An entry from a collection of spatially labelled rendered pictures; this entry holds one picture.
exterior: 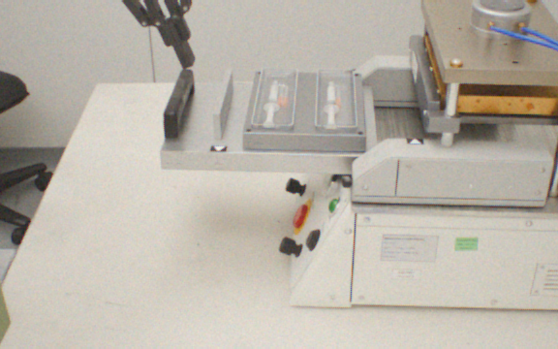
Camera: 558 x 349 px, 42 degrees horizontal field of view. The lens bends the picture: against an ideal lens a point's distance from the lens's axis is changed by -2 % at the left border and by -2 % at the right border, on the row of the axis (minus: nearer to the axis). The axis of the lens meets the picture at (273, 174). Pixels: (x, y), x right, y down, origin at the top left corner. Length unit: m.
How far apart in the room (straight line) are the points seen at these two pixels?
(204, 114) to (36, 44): 1.68
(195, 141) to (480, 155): 0.38
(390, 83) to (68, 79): 1.74
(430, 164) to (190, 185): 0.54
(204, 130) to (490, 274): 0.44
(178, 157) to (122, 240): 0.26
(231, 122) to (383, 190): 0.25
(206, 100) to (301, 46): 1.48
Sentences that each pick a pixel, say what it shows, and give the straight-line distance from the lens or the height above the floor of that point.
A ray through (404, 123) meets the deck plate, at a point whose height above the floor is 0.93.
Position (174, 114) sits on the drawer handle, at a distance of 1.03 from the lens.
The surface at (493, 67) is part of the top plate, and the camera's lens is 0.94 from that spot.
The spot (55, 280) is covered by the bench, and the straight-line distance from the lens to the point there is 1.17.
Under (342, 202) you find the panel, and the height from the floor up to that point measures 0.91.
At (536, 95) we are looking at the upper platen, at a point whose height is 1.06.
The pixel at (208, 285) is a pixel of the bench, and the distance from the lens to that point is 1.12.
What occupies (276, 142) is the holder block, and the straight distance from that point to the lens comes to 1.00.
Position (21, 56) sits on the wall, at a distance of 2.76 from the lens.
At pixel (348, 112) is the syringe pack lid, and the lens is 1.03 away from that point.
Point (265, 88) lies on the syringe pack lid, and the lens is 1.09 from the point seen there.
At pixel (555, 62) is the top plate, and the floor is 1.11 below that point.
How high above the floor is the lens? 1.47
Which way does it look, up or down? 32 degrees down
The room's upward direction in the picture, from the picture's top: 1 degrees counter-clockwise
